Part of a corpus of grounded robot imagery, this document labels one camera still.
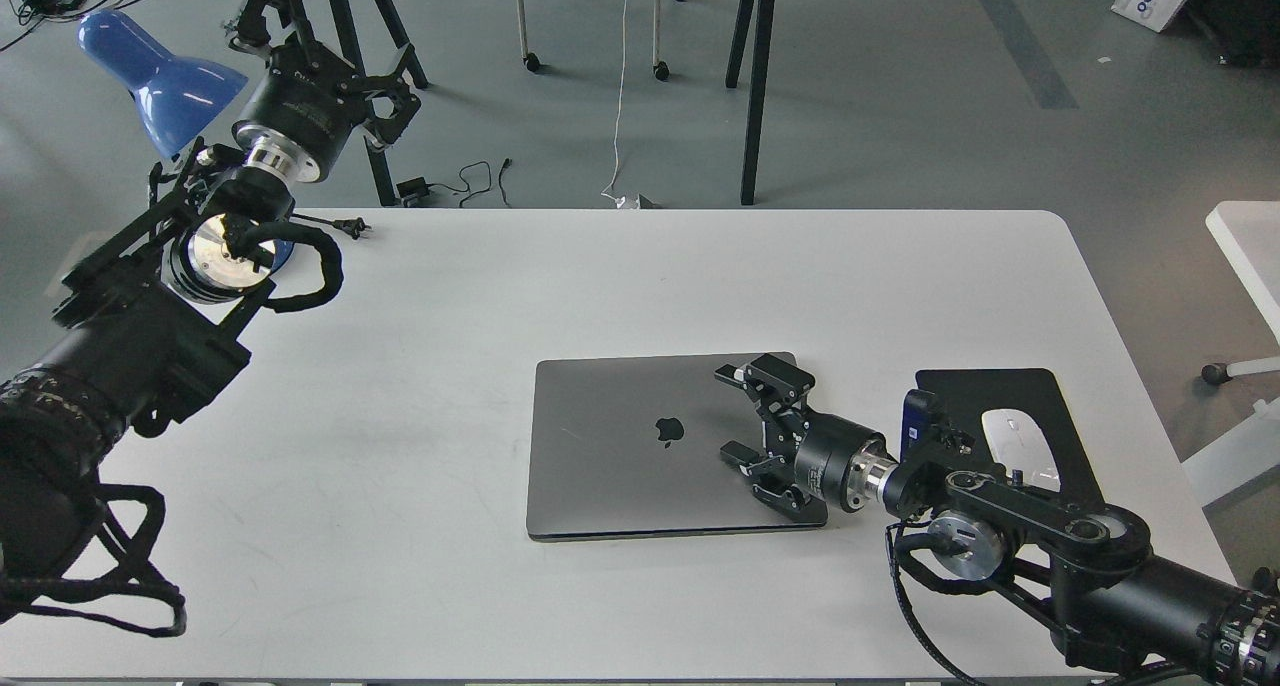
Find white hanging cable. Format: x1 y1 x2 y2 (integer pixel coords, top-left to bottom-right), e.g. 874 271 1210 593
600 0 660 210

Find white computer mouse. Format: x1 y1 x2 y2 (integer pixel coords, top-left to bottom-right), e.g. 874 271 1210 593
980 408 1061 493

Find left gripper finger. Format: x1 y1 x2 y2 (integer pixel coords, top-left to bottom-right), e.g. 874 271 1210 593
360 44 421 148
224 0 316 61

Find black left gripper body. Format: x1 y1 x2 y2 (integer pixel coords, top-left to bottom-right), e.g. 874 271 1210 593
233 38 392 183

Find grey laptop notebook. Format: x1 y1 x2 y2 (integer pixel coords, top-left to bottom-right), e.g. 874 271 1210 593
526 353 828 543

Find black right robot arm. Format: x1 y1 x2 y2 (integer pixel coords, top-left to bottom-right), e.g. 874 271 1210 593
716 355 1277 685

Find black power adapter cable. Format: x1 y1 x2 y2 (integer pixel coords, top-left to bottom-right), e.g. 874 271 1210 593
396 157 515 209

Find white side table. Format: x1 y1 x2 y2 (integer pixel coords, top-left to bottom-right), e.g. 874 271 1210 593
1183 200 1279 507

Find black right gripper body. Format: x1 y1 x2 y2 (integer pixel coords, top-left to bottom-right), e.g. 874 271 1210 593
764 411 899 513

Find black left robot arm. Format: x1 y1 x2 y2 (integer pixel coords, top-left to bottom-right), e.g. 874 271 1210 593
1 0 428 637

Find black mouse pad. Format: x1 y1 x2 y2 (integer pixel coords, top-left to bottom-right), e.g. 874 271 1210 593
915 369 1105 507

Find black lamp plug cable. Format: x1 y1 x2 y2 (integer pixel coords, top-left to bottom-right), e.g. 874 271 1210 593
292 212 372 242

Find rolling cart legs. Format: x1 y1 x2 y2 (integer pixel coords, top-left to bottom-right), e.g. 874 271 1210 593
515 0 687 83

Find blue desk lamp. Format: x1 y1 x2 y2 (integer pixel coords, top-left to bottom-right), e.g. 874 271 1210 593
78 9 297 273

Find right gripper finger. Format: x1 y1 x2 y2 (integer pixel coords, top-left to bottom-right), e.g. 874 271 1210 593
714 353 817 433
719 442 817 522

